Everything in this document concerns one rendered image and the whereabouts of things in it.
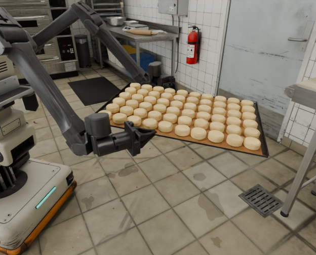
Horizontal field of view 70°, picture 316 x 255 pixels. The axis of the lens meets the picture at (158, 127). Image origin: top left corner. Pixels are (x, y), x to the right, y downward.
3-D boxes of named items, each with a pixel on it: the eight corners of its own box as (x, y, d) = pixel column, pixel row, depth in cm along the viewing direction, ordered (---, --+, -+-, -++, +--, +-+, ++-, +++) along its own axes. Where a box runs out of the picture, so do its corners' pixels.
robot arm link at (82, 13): (86, -7, 104) (76, -4, 96) (104, 21, 110) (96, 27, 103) (28, 38, 123) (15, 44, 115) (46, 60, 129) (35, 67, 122)
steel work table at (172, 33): (99, 69, 491) (92, 19, 441) (129, 64, 523) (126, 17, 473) (138, 98, 351) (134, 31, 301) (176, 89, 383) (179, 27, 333)
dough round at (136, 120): (128, 119, 82) (128, 114, 81) (142, 120, 82) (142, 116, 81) (125, 126, 78) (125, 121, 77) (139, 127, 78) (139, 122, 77)
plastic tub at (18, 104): (8, 120, 289) (3, 109, 281) (1, 115, 301) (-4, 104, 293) (31, 112, 309) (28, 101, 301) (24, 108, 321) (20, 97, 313)
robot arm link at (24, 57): (17, 37, 73) (-18, 37, 63) (26, 25, 70) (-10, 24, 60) (93, 146, 78) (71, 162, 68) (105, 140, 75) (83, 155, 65)
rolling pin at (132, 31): (125, 33, 348) (124, 29, 344) (127, 33, 352) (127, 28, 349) (156, 36, 323) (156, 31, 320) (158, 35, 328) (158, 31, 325)
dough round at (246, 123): (246, 131, 80) (247, 126, 79) (239, 123, 84) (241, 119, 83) (259, 130, 80) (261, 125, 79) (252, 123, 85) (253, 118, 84)
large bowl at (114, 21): (104, 25, 437) (103, 17, 430) (122, 24, 454) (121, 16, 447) (111, 27, 409) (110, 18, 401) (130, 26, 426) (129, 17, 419)
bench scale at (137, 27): (122, 31, 372) (122, 25, 367) (138, 29, 388) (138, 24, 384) (132, 33, 351) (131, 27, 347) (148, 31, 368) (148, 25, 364)
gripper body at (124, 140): (137, 129, 68) (114, 134, 64) (138, 156, 73) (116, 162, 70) (129, 119, 72) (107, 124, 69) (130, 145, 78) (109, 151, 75)
